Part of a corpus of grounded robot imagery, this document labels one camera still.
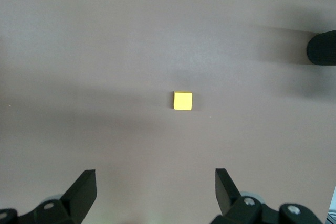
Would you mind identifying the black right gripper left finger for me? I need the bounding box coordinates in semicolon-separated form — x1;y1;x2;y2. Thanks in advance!
0;169;98;224

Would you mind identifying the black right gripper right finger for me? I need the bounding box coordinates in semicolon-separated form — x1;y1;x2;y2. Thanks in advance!
211;168;322;224

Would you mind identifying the yellow wooden cube block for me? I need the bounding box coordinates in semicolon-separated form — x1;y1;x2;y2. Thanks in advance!
173;90;194;111

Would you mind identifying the black rounded object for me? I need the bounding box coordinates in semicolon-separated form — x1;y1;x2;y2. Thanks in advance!
306;29;336;66

